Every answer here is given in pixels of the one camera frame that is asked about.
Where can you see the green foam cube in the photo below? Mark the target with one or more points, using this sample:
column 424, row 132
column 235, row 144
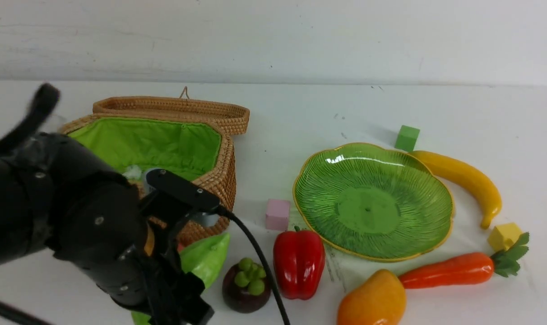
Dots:
column 406, row 138

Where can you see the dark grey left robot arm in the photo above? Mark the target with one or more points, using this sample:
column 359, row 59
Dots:
column 57, row 194

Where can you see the woven wicker basket lid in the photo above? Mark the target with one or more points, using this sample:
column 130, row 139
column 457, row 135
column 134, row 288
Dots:
column 232, row 119

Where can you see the yellow foam cube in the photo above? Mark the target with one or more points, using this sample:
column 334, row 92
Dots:
column 504, row 236

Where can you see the purple toy mangosteen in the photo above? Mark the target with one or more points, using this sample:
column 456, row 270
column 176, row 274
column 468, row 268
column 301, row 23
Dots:
column 246, row 288

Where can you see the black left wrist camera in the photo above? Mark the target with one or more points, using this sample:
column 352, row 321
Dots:
column 176, row 201

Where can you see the orange yellow toy mango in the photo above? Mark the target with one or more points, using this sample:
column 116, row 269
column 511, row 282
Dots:
column 380, row 300

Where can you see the orange toy carrot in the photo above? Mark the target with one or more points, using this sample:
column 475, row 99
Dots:
column 468, row 269

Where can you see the green toy cucumber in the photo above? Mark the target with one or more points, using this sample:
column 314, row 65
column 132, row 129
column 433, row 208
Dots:
column 205, row 257

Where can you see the green glass leaf plate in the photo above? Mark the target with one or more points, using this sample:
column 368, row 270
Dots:
column 374, row 203

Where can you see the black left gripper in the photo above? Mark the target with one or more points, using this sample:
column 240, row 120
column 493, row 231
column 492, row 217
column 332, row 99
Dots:
column 152, row 279

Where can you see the pink foam cube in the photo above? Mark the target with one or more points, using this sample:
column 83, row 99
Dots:
column 277, row 215

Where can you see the woven wicker basket green lining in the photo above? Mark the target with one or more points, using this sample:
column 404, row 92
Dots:
column 199, row 152

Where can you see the yellow toy banana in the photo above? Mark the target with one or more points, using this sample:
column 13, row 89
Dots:
column 476, row 183

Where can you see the red toy bell pepper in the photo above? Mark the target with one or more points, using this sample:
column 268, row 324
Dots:
column 299, row 261

